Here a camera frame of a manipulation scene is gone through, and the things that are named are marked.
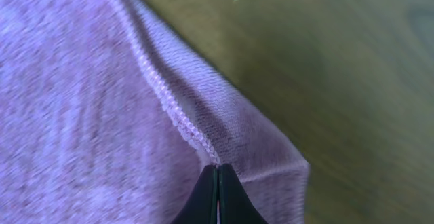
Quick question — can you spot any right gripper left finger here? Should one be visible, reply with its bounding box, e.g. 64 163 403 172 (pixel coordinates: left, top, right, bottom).
171 165 218 224

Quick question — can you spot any purple microfiber cloth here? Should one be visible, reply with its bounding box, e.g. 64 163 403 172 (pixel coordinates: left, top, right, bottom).
1 0 309 223

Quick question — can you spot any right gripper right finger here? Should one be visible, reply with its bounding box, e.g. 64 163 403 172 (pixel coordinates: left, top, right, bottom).
218 164 267 224

